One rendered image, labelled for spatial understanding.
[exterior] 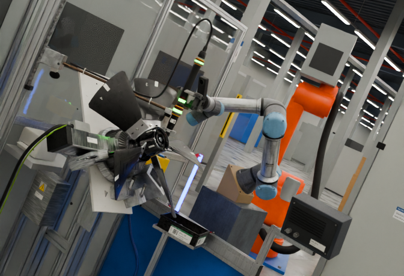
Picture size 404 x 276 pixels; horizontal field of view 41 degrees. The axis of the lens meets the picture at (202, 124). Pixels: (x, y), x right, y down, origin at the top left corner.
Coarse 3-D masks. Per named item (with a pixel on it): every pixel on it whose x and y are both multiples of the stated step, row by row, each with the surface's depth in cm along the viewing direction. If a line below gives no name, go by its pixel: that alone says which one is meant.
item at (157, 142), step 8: (152, 128) 240; (160, 128) 242; (144, 136) 238; (152, 136) 235; (160, 136) 242; (136, 144) 241; (152, 144) 236; (160, 144) 238; (168, 144) 244; (144, 152) 239; (152, 152) 238; (160, 152) 239; (144, 160) 243
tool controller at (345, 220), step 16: (288, 208) 245; (304, 208) 239; (320, 208) 237; (288, 224) 244; (304, 224) 239; (320, 224) 234; (336, 224) 230; (304, 240) 240; (320, 240) 235; (336, 240) 231
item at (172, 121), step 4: (204, 48) 247; (200, 52) 247; (204, 52) 247; (200, 56) 247; (204, 56) 247; (172, 116) 249; (176, 116) 249; (172, 120) 249; (176, 120) 249; (168, 124) 249; (172, 124) 249; (168, 128) 249; (172, 128) 249; (168, 132) 250
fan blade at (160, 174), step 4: (156, 172) 247; (160, 172) 242; (160, 176) 244; (164, 176) 236; (160, 180) 247; (164, 180) 238; (164, 184) 241; (164, 188) 245; (168, 192) 233; (168, 196) 240; (168, 200) 248; (172, 204) 235; (172, 208) 232; (172, 212) 230
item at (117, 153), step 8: (120, 152) 213; (128, 152) 218; (136, 152) 226; (120, 160) 214; (128, 160) 220; (136, 160) 231; (120, 168) 215; (128, 168) 223; (120, 176) 217; (120, 184) 220
